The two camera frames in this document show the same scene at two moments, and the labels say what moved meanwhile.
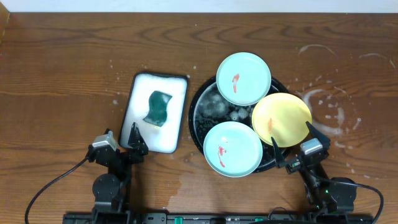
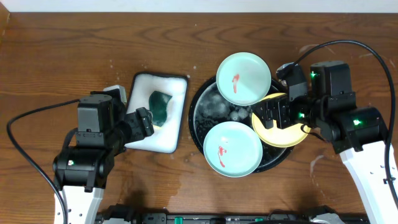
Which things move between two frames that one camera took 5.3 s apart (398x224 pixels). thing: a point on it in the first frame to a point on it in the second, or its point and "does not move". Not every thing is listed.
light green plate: (244, 78) does not move
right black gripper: (326, 142) to (282, 105)
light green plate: (232, 149) does not move
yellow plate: (282, 117) does not move
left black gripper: (123, 155) to (144, 122)
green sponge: (157, 114) does not move
